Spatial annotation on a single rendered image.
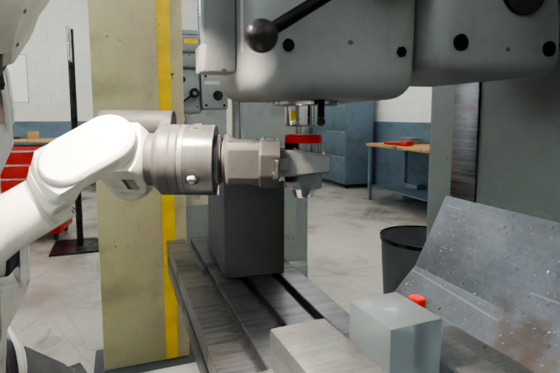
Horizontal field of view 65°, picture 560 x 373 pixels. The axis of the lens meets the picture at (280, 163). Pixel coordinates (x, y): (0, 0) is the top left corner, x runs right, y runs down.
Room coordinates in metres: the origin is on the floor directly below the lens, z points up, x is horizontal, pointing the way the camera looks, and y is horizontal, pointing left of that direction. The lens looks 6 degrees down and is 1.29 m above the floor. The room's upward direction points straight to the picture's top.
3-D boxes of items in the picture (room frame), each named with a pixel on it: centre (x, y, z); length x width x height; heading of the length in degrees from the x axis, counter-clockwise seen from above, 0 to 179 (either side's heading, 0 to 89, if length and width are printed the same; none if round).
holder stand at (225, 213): (0.93, 0.08, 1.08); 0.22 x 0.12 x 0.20; 17
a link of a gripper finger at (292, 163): (0.52, -0.03, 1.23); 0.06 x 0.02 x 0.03; 91
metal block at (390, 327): (0.36, -0.10, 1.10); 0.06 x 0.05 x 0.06; 23
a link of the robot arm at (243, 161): (0.55, 0.06, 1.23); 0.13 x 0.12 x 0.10; 1
